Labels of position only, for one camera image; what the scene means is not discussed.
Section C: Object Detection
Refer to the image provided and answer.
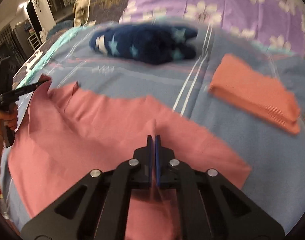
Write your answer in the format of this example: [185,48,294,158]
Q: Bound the blue plaid bed cover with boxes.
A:
[0,21,305,232]

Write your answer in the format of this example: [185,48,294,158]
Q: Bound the person's left hand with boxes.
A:
[0,103,18,137]

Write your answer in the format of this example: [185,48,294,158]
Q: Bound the navy star fleece blanket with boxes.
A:
[89,23,198,65]

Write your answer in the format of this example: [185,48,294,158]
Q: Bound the beige knitted garment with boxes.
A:
[73,0,90,27]

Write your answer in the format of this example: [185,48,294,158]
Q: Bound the dark tree-print pillow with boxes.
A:
[87,0,129,24]

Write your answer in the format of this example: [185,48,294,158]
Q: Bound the folded orange garment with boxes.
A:
[208,54,300,135]

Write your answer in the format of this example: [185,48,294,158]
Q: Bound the purple floral pillow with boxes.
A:
[120,0,305,56]

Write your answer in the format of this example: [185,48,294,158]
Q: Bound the pink long-sleeve shirt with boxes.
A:
[7,74,252,240]

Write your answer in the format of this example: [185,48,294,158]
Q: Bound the dark unicorn print bedsheet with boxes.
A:
[13,27,82,89]

